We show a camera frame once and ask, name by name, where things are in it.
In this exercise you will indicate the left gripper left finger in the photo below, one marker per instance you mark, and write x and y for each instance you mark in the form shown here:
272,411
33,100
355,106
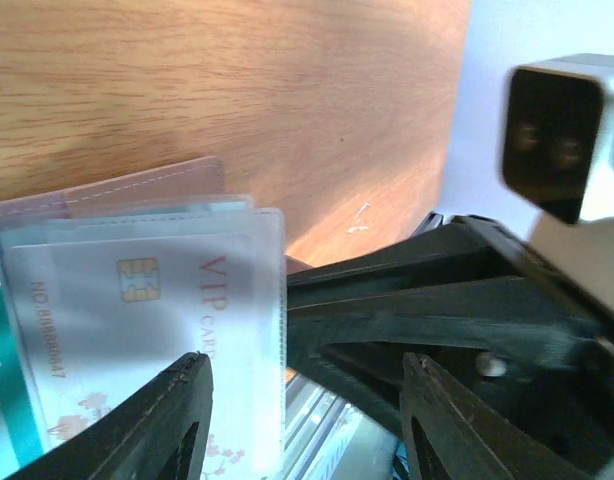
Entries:
160,432

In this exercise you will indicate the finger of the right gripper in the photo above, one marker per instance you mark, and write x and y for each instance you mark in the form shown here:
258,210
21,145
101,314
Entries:
353,341
468,249

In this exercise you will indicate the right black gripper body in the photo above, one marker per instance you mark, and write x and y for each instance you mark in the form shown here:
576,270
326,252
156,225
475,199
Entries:
565,399

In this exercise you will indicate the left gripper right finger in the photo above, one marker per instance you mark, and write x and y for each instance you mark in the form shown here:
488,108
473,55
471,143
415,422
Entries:
450,433

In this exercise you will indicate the white floral VIP card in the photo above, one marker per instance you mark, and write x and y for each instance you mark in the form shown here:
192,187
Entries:
100,319

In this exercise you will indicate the teal card in holder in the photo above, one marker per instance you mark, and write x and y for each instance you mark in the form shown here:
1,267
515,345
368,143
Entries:
20,440

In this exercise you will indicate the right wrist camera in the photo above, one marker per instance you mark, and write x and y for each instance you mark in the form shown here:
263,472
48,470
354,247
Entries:
558,150

